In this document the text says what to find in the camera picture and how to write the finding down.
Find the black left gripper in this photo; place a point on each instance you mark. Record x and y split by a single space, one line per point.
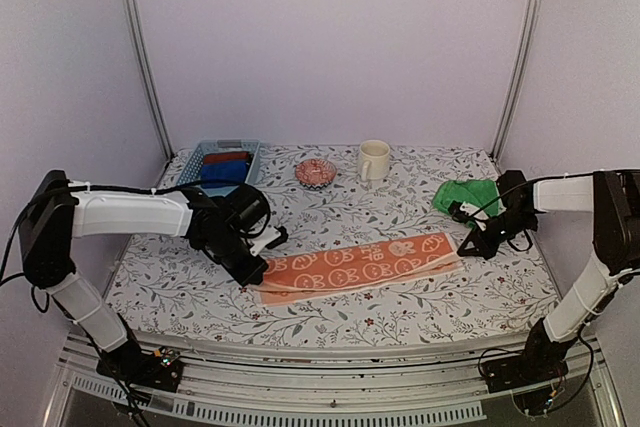
247 277

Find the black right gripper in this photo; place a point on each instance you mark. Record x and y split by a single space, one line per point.
485 247

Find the green microfibre towel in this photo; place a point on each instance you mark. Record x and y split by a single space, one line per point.
480 193

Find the orange rabbit print towel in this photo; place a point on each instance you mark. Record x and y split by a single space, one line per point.
320 274

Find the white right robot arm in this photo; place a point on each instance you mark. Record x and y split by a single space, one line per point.
610 196

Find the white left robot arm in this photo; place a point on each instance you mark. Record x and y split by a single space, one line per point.
62 210

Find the blue rolled towel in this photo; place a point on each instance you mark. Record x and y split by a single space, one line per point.
224 172

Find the red rolled towel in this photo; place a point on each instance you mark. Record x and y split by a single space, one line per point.
229 156

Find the red patterned small bowl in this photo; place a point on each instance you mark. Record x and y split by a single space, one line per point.
315 173

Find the cream ceramic mug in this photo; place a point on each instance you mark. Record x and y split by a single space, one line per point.
373 160

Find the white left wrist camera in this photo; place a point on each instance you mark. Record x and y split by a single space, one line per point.
271 238

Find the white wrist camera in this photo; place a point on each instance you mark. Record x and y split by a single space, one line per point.
271 238
464 212

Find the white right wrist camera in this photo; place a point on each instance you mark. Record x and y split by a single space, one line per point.
464 212

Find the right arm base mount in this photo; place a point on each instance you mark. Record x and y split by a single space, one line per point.
541 360

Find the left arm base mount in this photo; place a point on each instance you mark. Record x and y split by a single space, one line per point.
161 369

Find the aluminium front rail frame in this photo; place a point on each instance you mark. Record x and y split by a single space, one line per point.
419 385

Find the aluminium right corner post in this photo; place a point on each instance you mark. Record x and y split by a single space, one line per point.
523 51

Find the aluminium corner post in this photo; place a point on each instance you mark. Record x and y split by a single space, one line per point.
133 19
523 51

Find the aluminium left corner post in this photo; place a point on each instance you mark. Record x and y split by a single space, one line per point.
133 19

